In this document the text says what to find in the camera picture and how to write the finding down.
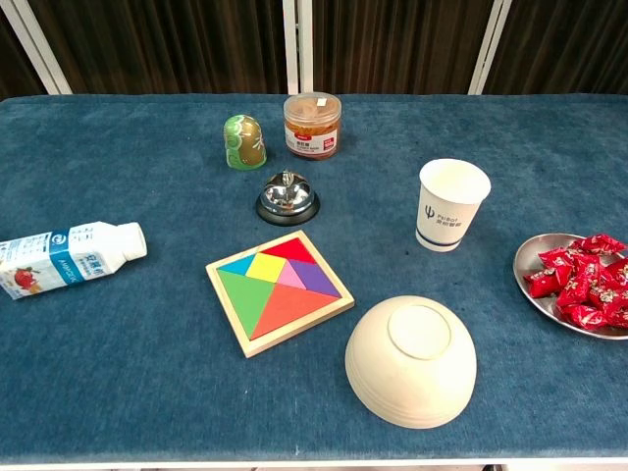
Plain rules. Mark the red candy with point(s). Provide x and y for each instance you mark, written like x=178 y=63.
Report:
x=586 y=265
x=571 y=292
x=603 y=244
x=619 y=318
x=539 y=283
x=619 y=270
x=608 y=294
x=586 y=316
x=554 y=257

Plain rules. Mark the white paper cup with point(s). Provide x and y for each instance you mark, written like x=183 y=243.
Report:
x=449 y=216

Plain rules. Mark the red tangram triangle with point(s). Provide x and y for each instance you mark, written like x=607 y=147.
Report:
x=292 y=251

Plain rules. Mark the purple tangram parallelogram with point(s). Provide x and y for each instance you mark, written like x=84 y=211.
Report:
x=314 y=277

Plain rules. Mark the pink tangram triangle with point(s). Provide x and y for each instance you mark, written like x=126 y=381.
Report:
x=290 y=278

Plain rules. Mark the yellow tangram square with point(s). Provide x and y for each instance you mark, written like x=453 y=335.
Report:
x=266 y=267

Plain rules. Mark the orange tangram triangle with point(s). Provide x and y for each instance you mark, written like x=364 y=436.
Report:
x=289 y=309

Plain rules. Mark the cyan tangram triangle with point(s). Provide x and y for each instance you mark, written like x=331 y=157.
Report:
x=240 y=266

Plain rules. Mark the green tangram triangle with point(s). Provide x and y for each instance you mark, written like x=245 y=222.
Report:
x=243 y=299

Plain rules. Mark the clear plastic jar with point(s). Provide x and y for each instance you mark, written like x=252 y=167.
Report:
x=311 y=132

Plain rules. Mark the wooden tangram tray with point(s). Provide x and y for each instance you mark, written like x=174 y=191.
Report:
x=233 y=314

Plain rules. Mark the green painted doll figurine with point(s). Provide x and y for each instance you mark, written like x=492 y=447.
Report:
x=245 y=142

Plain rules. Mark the cream upturned bowl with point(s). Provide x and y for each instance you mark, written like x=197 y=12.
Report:
x=412 y=373

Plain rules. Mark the dark brown curtain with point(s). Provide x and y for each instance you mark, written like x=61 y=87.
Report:
x=15 y=68
x=392 y=44
x=172 y=44
x=564 y=44

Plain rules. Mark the round metal plate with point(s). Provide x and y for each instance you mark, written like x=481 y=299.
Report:
x=530 y=255

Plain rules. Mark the blue table cloth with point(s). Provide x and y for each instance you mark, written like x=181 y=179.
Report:
x=122 y=368

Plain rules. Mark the white milk bottle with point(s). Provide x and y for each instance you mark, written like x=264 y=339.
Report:
x=73 y=255

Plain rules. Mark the white metal frame post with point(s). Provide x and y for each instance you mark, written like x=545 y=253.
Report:
x=36 y=49
x=305 y=49
x=489 y=49
x=290 y=49

